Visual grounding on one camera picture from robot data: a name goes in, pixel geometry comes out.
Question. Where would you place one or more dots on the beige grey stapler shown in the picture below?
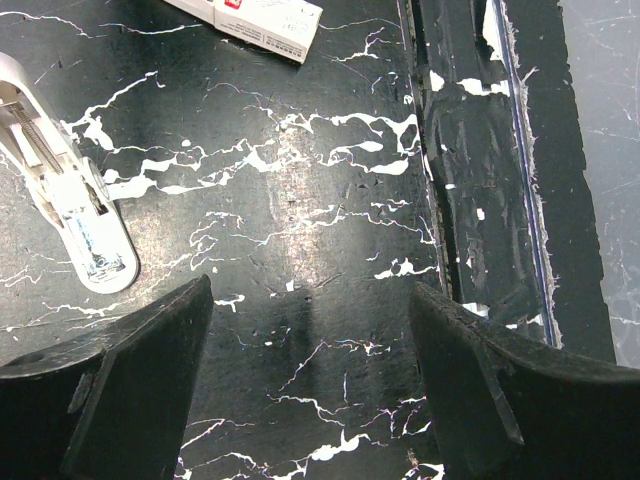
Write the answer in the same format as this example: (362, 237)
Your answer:
(67, 187)

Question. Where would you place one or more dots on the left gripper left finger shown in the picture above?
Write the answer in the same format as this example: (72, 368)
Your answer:
(108, 404)

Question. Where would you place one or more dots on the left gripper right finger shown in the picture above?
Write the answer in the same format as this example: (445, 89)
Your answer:
(507, 407)

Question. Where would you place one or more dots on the white staple box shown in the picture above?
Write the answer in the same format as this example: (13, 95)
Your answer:
(284, 27)

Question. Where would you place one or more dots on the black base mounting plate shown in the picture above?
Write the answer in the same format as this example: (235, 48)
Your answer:
(502, 146)

